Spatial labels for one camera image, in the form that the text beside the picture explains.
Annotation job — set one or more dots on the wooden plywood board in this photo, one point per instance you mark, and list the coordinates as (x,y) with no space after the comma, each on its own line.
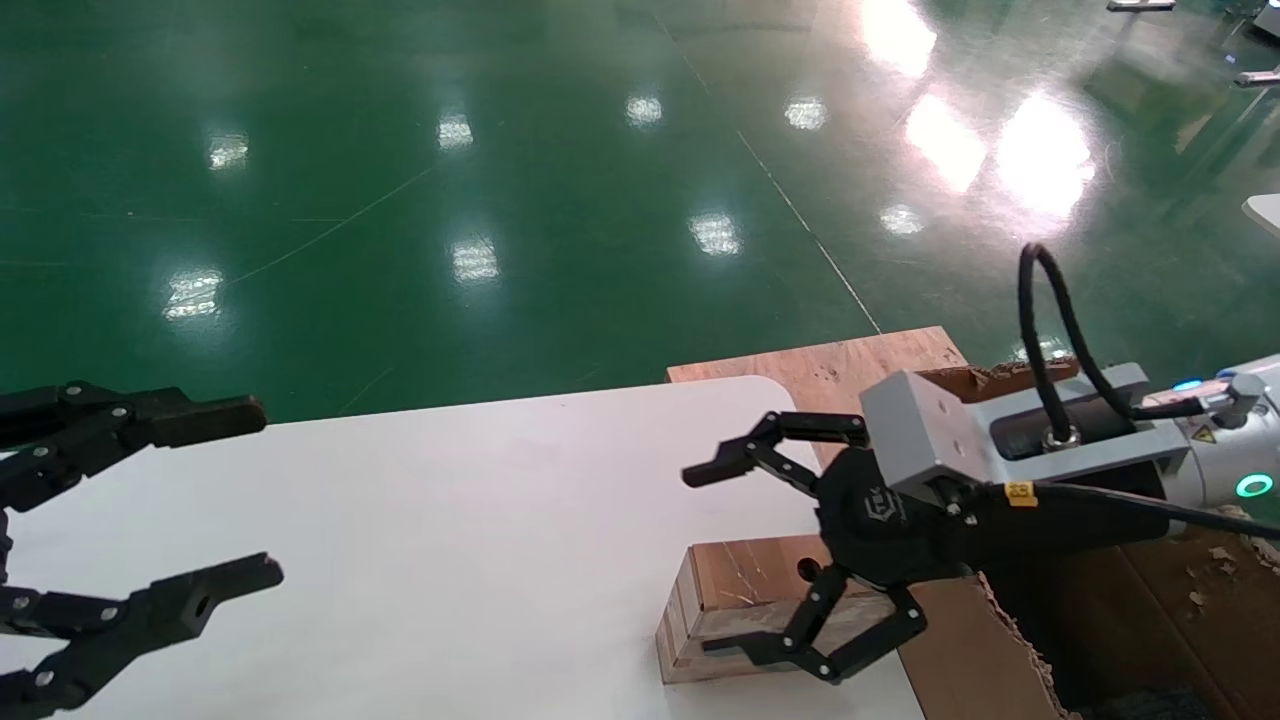
(850,362)

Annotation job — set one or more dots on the small taped cardboard box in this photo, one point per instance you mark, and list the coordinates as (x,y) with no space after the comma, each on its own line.
(740,572)

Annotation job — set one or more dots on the grey metal frame bar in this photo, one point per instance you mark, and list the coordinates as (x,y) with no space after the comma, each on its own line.
(1140,5)
(1260,78)

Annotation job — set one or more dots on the big open cardboard box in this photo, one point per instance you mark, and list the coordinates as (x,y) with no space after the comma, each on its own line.
(960,660)

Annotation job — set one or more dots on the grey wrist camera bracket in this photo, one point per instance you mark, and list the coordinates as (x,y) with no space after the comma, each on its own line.
(920,430)

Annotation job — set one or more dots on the white round table edge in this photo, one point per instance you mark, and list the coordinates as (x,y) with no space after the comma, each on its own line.
(1266,212)

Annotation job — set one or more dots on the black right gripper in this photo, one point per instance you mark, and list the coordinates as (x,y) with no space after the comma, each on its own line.
(880,520)

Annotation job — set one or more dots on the grey metal equipment corner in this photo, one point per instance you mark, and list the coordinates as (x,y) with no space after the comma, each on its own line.
(1270,18)

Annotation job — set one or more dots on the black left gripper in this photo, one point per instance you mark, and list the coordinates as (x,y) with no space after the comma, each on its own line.
(3,545)

